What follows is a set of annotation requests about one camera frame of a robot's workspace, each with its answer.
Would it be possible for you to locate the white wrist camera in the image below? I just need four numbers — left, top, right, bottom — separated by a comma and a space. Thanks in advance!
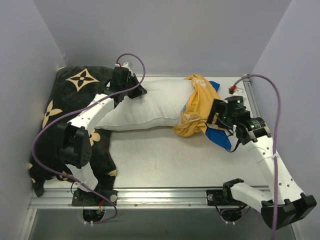
115, 61, 133, 69
228, 85, 246, 96

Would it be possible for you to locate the black patterned plush pillow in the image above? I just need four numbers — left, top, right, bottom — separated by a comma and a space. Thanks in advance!
28, 66, 116, 197

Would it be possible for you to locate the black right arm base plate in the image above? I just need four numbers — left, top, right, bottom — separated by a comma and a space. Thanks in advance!
205, 188, 246, 207

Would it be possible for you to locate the aluminium frame rail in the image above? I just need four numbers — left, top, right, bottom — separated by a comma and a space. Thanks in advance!
241, 73, 285, 187
29, 186, 297, 210

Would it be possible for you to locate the white pillow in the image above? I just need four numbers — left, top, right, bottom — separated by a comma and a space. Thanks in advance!
96, 79, 194, 131

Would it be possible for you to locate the blue and orange pillowcase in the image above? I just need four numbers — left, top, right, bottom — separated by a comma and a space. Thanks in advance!
173, 74, 232, 151

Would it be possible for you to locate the aluminium right frame rail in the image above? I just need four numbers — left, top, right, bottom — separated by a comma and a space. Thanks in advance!
241, 73, 285, 187

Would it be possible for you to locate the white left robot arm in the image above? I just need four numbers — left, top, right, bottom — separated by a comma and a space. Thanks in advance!
56, 62, 147, 206

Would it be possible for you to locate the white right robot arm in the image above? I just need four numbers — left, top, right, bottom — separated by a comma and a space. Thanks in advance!
207, 95, 317, 230

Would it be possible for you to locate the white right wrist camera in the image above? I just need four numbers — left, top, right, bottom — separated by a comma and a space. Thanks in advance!
228, 85, 246, 96

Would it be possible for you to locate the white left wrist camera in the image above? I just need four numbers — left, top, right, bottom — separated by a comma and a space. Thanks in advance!
115, 61, 133, 69

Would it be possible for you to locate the aluminium front frame rail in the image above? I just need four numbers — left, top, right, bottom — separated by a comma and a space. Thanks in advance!
29, 186, 297, 210

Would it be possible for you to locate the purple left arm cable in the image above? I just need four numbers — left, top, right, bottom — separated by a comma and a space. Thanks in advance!
31, 53, 146, 224

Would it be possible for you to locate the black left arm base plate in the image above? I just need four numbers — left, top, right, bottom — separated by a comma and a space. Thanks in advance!
71, 189, 118, 207

